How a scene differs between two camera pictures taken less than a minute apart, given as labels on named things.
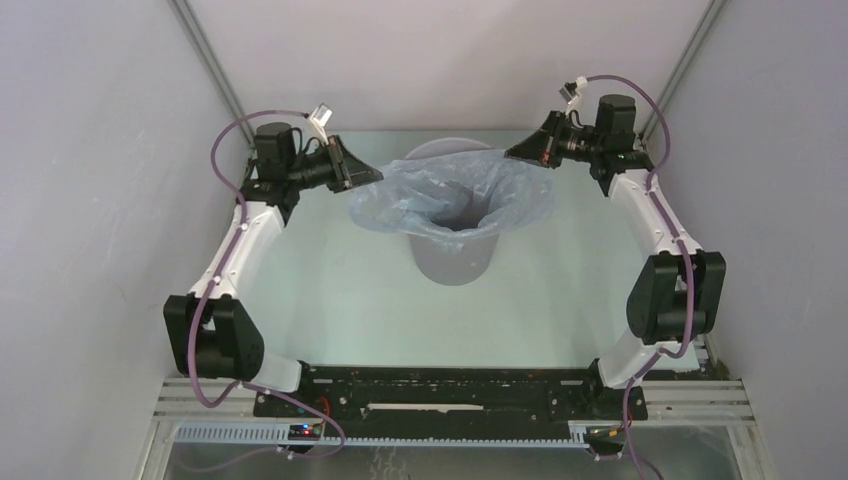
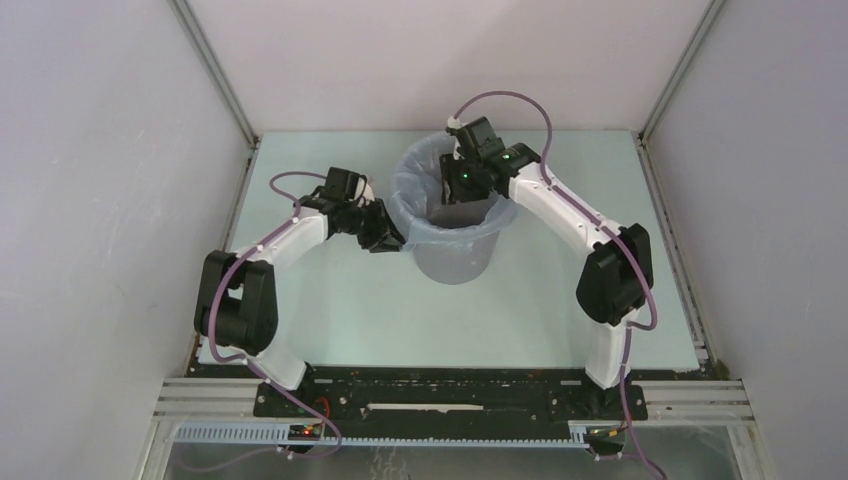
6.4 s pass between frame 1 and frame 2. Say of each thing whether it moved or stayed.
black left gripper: moved
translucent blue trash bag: moved
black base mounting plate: stayed
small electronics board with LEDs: stayed
